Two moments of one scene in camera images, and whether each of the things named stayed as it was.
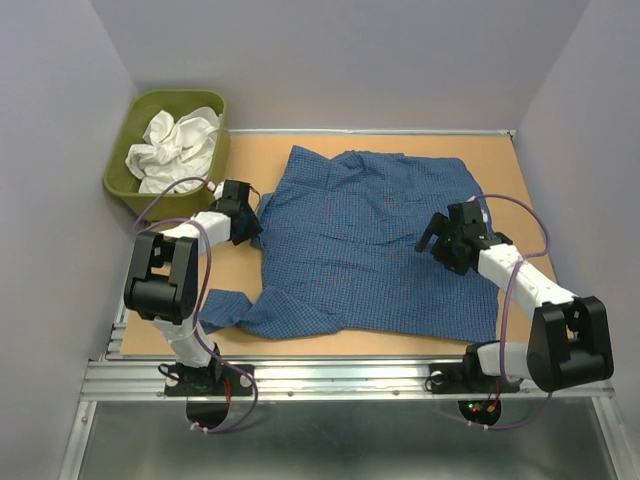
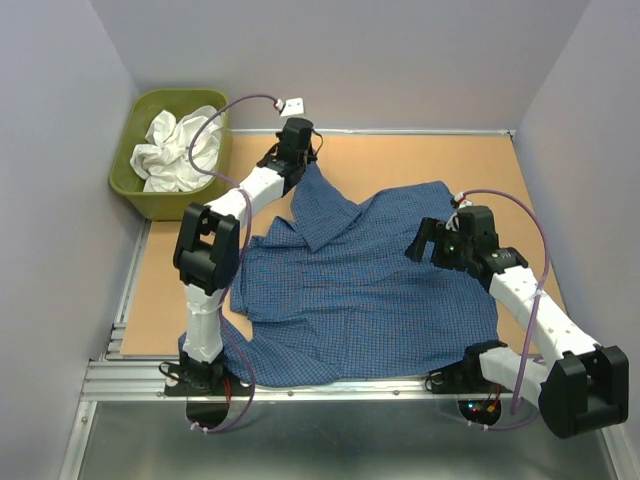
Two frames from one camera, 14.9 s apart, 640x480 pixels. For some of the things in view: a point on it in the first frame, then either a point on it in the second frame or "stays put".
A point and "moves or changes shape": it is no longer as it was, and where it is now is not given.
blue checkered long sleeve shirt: x=339 y=251 moves or changes shape
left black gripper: x=252 y=229 → x=309 y=152
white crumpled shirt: x=175 y=150 stays put
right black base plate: x=460 y=378 stays put
